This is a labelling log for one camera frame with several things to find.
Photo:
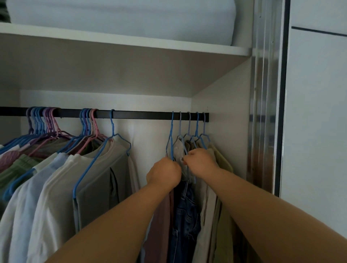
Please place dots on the person's left hand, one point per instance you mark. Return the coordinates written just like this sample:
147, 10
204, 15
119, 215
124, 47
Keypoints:
164, 174

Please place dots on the person's right hand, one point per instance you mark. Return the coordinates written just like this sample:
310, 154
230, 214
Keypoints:
202, 162

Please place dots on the white wardrobe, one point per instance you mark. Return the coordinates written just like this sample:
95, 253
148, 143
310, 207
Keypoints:
225, 108

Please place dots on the row of coloured plastic hangers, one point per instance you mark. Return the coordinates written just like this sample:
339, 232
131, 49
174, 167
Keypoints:
39, 122

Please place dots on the person's right forearm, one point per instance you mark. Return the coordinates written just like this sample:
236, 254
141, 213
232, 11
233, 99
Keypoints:
271, 216

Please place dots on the person's left forearm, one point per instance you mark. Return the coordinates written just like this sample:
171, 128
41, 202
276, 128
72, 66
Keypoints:
114, 225

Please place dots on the white wardrobe shelf board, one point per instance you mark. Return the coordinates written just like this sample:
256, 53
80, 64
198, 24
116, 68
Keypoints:
108, 65

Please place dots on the pale blue folded quilt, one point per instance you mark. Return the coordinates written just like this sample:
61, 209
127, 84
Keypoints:
122, 16

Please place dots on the black closet rod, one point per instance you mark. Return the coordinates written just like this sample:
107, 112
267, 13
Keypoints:
146, 115

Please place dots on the white sliding door silver frame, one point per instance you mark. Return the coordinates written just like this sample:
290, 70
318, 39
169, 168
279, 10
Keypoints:
311, 122

